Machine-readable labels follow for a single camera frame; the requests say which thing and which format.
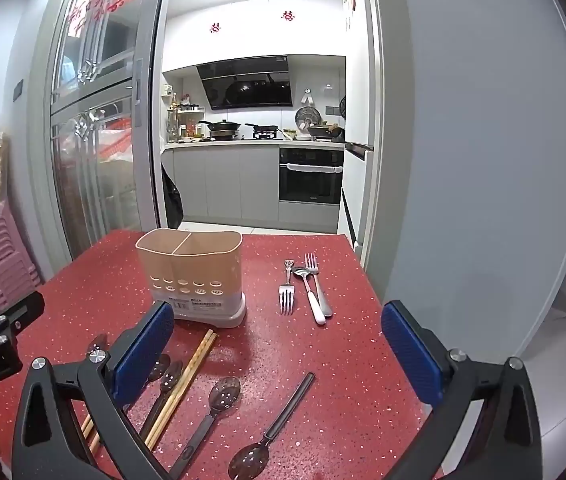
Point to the dark wall switch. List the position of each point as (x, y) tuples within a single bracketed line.
[(18, 90)]

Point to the black trash bag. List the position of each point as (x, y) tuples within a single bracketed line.
[(173, 200)]

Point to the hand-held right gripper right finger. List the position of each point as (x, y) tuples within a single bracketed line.
[(410, 355)]

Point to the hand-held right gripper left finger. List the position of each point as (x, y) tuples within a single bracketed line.
[(143, 355)]

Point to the dark cooking pot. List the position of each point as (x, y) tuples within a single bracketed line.
[(325, 132)]

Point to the white wall hook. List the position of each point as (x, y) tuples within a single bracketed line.
[(309, 96)]

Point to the dark translucent plastic spoon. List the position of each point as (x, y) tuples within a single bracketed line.
[(252, 457), (225, 394), (160, 367), (170, 377)]

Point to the red paper wall decoration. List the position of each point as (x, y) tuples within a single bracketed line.
[(214, 27), (287, 15)]

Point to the black built-in oven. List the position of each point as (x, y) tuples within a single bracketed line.
[(310, 180)]

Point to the spice rack with bottles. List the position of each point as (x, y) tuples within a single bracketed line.
[(183, 120)]

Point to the wooden chopstick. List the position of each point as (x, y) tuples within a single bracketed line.
[(86, 425), (94, 444), (186, 386), (178, 385)]

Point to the plain metal fork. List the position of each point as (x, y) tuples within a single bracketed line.
[(319, 287)]

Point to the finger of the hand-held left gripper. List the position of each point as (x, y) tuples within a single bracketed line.
[(5, 322)]

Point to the gas stove burner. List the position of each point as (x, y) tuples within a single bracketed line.
[(267, 135)]

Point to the round black fan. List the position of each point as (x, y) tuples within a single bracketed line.
[(343, 107)]

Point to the black frying pan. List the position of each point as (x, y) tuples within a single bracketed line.
[(263, 127)]

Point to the black range hood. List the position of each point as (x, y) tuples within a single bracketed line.
[(248, 85)]

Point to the beige plastic cutlery holder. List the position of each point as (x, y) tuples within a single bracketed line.
[(188, 270)]

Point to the stack of pink plastic stools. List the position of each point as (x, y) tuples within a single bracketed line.
[(5, 255)]

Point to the red paper door decoration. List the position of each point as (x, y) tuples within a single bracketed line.
[(103, 7)]

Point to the grey kitchen cabinet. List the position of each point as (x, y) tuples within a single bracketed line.
[(223, 180)]

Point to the black wok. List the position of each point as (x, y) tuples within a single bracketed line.
[(223, 127)]

